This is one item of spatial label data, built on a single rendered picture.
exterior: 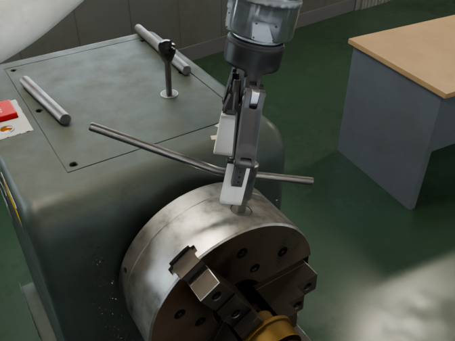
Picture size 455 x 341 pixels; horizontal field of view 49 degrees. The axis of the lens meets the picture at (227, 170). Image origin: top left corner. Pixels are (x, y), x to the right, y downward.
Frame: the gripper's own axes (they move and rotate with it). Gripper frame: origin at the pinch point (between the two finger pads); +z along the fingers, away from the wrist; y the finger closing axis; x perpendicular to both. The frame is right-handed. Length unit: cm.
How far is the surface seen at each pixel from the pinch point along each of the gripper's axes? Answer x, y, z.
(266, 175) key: 5.8, 0.5, -0.2
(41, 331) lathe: -35, -38, 81
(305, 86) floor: 99, -279, 85
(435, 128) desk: 118, -136, 45
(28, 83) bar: -37, -37, 7
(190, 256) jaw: -4.0, 7.0, 11.1
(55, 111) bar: -29.3, -24.9, 6.5
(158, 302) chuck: -7.8, 10.5, 17.2
